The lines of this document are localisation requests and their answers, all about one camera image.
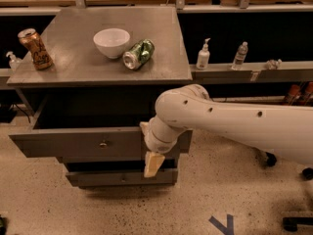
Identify black chair base caster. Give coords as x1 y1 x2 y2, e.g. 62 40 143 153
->
283 217 313 232

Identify orange soda can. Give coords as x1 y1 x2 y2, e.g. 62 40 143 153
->
18 28 53 71

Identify orange bottles under shelf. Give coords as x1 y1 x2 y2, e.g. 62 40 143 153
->
282 81 313 106

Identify small clear pump bottle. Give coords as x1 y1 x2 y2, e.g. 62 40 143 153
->
6 51 22 71

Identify crushed green soda can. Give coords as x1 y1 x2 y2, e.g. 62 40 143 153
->
122 39 155 70

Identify crumpled foil wrapper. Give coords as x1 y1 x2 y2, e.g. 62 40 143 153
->
265 59 282 70

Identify white ceramic bowl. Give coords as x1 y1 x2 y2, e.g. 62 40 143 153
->
93 28 130 59

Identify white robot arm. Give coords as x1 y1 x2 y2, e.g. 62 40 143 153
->
140 84 313 178

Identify grey wall ledge shelf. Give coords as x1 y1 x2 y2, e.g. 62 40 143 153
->
190 61 313 84

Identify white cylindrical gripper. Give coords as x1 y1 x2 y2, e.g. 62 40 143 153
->
140 116 186 178

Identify clear water bottle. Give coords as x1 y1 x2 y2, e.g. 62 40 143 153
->
231 41 248 71

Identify white pump dispenser bottle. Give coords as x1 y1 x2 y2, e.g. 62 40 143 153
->
196 38 210 70

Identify grey top drawer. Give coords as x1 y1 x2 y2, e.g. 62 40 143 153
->
8 95 194 159

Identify grey drawer cabinet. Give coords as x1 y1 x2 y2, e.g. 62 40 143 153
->
8 7 192 173

